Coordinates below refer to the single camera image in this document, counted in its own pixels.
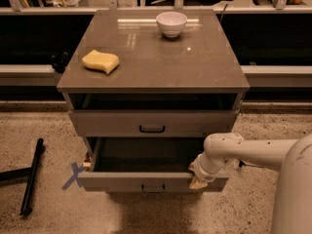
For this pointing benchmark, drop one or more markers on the grey drawer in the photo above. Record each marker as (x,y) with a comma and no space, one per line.
(142,164)
(103,123)

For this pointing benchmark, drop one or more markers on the grey drawer cabinet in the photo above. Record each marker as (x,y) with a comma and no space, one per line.
(197,71)

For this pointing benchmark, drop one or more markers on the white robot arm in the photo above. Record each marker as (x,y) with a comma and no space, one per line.
(291,158)

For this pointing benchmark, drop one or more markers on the black clamp on rail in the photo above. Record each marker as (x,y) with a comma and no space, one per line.
(60,63)

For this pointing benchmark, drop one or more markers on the grey top drawer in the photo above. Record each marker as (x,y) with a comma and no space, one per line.
(103,123)

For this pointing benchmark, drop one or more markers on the white ceramic bowl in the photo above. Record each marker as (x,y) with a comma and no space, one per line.
(171,24)

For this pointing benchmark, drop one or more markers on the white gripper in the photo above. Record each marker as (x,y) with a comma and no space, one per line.
(204,174)

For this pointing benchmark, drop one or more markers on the blue tape cross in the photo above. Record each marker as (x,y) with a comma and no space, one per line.
(76,170)

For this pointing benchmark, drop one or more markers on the black metal stand left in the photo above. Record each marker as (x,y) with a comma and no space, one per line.
(27,175)

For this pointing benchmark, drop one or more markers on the yellow sponge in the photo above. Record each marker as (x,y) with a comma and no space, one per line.
(96,60)

